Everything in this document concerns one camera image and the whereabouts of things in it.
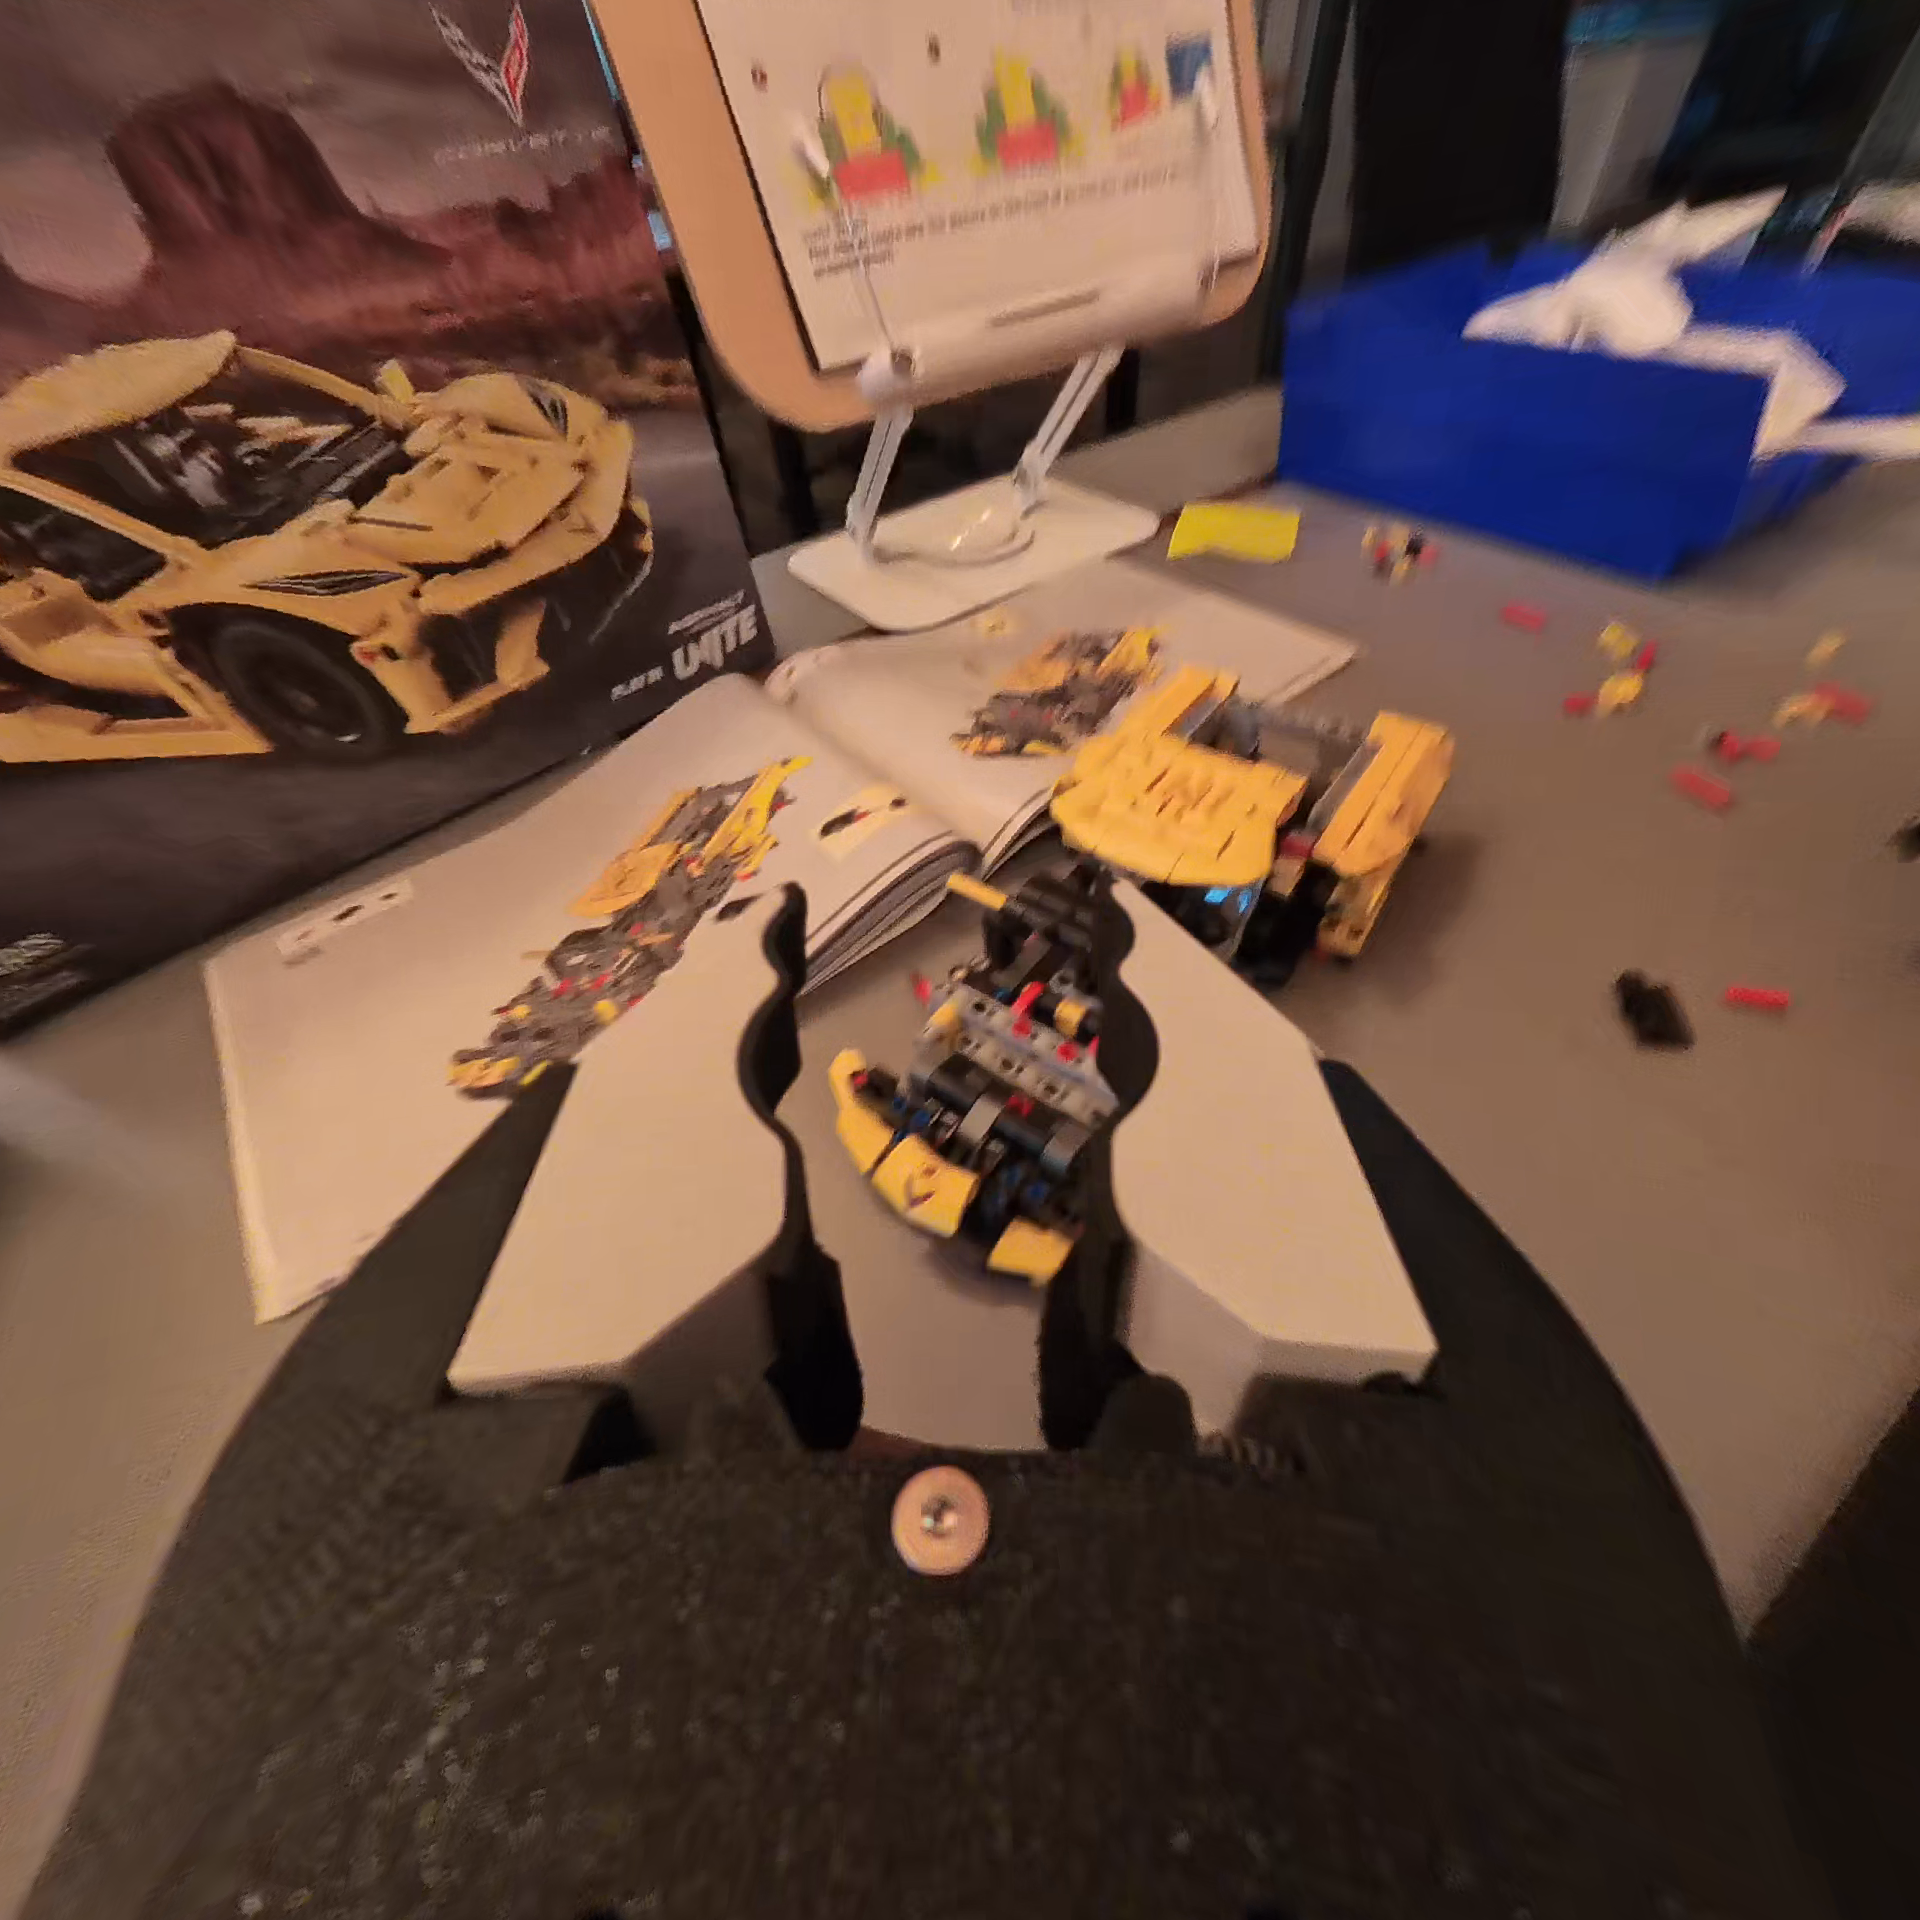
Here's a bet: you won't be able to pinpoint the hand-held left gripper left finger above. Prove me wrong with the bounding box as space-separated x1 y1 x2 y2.
448 883 869 1453

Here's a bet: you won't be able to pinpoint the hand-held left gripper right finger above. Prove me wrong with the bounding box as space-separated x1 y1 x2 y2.
1038 879 1440 1453

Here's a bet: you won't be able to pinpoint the yellow toy brick car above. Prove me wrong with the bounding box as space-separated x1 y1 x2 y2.
827 667 1455 1284

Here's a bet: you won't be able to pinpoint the grey desk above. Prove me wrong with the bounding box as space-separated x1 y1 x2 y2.
0 382 1920 1636

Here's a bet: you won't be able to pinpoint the open instruction booklet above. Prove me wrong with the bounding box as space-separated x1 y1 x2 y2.
202 599 1360 1322

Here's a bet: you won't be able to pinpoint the scattered small brick pieces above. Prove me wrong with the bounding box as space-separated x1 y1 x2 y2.
1358 517 1876 1015

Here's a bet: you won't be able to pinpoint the yellow paper note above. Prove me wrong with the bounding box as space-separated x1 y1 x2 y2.
1168 502 1304 564

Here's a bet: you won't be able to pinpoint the blue storage bin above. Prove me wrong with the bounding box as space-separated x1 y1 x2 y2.
1277 239 1920 578

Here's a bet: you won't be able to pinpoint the toy car set box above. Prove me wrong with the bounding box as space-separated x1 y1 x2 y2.
0 0 780 1038

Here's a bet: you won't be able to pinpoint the crumpled white paper bags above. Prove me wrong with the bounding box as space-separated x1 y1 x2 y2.
1462 187 1920 459

